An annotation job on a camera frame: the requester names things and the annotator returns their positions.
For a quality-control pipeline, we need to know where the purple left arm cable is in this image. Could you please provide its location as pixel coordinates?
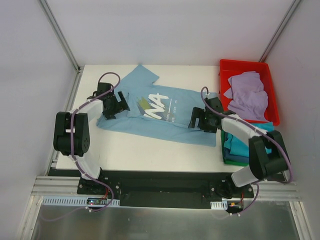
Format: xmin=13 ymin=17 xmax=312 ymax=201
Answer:
xmin=39 ymin=72 xmax=121 ymax=222

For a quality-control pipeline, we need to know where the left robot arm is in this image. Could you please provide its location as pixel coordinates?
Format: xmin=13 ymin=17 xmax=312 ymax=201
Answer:
xmin=53 ymin=82 xmax=130 ymax=195

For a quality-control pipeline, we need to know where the right white cable duct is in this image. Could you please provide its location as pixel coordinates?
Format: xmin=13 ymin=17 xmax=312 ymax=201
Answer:
xmin=210 ymin=200 xmax=243 ymax=210

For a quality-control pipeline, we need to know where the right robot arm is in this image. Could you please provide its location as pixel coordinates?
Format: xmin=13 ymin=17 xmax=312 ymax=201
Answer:
xmin=188 ymin=97 xmax=292 ymax=198

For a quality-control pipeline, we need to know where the green folded t-shirt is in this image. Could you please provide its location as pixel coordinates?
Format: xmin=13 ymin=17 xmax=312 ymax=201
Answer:
xmin=220 ymin=131 xmax=249 ymax=167

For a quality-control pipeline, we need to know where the right aluminium frame post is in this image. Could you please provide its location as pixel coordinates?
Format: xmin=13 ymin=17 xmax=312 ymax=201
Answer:
xmin=258 ymin=0 xmax=304 ymax=63

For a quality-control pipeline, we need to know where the left aluminium frame post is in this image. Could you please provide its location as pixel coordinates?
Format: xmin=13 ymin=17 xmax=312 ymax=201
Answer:
xmin=37 ymin=0 xmax=81 ymax=73

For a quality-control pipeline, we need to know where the white cable duct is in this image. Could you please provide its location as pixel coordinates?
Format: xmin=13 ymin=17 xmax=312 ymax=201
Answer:
xmin=42 ymin=196 xmax=120 ymax=208
xmin=210 ymin=200 xmax=243 ymax=210

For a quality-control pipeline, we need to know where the red plastic bin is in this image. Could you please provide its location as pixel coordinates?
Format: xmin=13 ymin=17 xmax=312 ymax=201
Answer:
xmin=219 ymin=59 xmax=280 ymax=126

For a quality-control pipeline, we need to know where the lavender t-shirt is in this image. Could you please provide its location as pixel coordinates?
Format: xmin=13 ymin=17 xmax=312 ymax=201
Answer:
xmin=223 ymin=71 xmax=268 ymax=122

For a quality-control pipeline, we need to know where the dark blue folded t-shirt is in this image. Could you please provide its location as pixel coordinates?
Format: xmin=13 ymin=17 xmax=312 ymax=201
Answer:
xmin=222 ymin=147 xmax=249 ymax=164

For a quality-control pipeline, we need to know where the teal folded t-shirt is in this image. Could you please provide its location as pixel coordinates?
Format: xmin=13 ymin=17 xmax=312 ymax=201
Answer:
xmin=223 ymin=122 xmax=274 ymax=158

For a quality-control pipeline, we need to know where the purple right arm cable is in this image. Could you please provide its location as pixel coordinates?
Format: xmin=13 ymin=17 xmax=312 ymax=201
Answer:
xmin=200 ymin=86 xmax=294 ymax=221

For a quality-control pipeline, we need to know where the aluminium frame post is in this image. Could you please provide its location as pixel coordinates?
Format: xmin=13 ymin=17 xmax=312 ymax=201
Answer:
xmin=258 ymin=0 xmax=304 ymax=63
xmin=37 ymin=0 xmax=81 ymax=73

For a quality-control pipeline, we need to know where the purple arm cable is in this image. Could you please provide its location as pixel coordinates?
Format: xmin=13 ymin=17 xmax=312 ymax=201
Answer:
xmin=200 ymin=86 xmax=294 ymax=221
xmin=39 ymin=72 xmax=121 ymax=222

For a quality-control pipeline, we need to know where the light blue printed t-shirt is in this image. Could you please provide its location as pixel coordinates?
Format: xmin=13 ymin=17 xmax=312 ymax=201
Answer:
xmin=96 ymin=65 xmax=216 ymax=147

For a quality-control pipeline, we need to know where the left white cable duct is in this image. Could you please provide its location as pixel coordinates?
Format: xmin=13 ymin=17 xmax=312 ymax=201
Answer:
xmin=42 ymin=196 xmax=120 ymax=208

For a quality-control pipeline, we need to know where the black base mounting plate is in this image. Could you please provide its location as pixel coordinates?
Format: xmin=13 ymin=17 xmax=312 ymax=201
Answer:
xmin=76 ymin=170 xmax=254 ymax=209

